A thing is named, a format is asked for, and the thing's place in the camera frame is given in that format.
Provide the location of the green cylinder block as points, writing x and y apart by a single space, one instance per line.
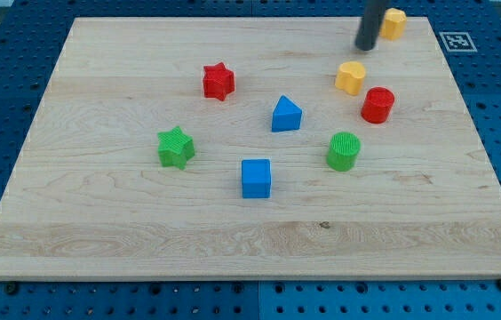
343 151

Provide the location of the white fiducial marker tag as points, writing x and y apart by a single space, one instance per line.
456 41

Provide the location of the red cylinder block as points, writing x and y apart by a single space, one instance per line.
377 105

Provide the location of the yellow hexagon block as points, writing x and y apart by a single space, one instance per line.
393 25

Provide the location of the red star block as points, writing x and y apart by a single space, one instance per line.
218 81

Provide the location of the light wooden board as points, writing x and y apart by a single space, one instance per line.
89 200

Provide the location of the blue cube block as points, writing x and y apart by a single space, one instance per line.
256 178

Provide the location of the blue triangle block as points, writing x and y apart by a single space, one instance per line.
286 116

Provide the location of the yellow heart block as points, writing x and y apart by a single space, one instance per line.
350 77

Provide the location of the black bolt left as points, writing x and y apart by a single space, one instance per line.
11 288

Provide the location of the green star block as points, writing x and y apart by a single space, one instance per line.
175 148

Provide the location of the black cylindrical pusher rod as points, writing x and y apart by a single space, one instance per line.
371 21

